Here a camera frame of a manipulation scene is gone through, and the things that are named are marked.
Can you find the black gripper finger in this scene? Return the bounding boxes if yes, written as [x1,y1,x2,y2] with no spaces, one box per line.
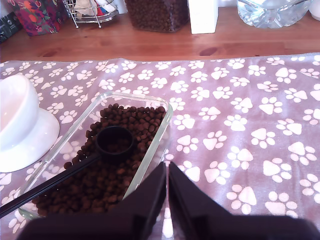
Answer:
[168,161,234,240]
[113,161,168,240]

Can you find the black plastic measuring scoop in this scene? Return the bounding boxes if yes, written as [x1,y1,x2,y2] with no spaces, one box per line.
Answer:
[0,125,135,219]

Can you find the white ceramic cat bowl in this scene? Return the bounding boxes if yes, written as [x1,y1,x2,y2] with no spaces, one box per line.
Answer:
[0,74,61,174]

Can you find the brown kibble pile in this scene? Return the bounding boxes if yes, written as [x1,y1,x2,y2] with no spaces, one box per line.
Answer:
[32,103,168,217]

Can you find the rectangular clear glass container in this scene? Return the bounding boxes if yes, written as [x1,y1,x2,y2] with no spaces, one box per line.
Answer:
[17,91,174,221]

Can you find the purple paw print cloth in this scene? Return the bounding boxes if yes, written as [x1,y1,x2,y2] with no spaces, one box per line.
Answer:
[0,52,320,240]

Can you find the brown kibble in jar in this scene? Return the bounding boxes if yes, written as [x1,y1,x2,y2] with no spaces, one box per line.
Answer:
[127,0,189,33]

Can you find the tall clear storage jar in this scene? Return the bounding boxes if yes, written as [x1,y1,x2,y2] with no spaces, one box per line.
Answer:
[124,0,190,34]

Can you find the white cardboard carton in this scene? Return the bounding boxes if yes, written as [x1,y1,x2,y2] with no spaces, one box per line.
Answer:
[187,0,220,35]

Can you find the beige paper pouch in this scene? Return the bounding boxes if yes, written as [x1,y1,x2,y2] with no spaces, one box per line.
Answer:
[74,0,99,20]

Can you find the large clear water bottle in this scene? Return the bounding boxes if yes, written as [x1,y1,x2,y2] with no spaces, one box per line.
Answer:
[236,0,314,30]

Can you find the floral tissue box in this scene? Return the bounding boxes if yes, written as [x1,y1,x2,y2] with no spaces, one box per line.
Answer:
[6,0,70,37]

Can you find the dark printed cardboard box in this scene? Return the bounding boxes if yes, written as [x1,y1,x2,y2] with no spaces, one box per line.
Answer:
[0,11,26,43]

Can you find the chrome wire basket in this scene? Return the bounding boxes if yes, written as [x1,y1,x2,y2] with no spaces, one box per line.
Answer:
[62,0,120,29]

